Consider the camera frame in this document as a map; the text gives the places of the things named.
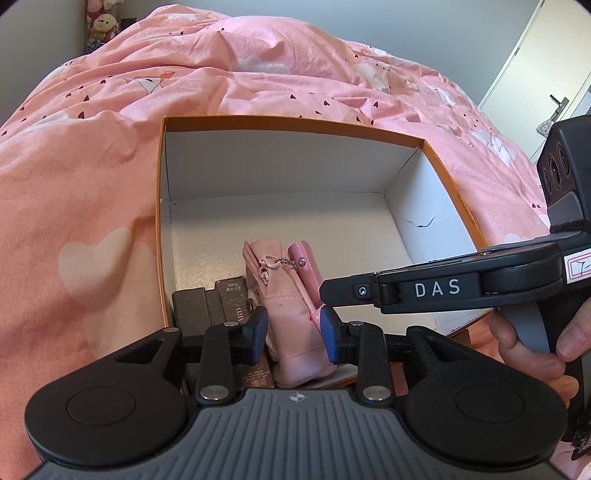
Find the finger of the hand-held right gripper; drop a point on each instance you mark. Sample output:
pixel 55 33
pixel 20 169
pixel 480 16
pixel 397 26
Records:
pixel 351 290

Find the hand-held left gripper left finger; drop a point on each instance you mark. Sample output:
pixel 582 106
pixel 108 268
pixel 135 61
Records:
pixel 259 334

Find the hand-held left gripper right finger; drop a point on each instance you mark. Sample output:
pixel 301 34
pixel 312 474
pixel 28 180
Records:
pixel 330 339

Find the pink fabric pouch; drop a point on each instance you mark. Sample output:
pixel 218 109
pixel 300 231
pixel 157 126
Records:
pixel 286 314

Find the pink card holder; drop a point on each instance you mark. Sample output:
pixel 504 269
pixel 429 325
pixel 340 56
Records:
pixel 302 272

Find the orange cardboard box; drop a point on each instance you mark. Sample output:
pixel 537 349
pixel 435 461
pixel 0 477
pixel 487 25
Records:
pixel 277 203

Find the person's right hand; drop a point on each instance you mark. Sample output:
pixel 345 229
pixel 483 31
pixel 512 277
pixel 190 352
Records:
pixel 505 337

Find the dark flat packet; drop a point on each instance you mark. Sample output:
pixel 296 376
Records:
pixel 233 300

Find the black case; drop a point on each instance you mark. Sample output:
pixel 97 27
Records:
pixel 189 309

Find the grey hanging sachet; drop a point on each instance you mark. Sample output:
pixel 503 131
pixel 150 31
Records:
pixel 546 125

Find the dark floral cloth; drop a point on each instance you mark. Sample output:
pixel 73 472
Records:
pixel 579 434

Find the white door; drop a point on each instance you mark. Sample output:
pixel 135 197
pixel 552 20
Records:
pixel 531 55

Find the pink printed blanket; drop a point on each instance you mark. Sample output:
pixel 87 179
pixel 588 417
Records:
pixel 92 161

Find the bear plush with red shirt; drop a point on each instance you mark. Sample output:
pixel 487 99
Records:
pixel 102 25

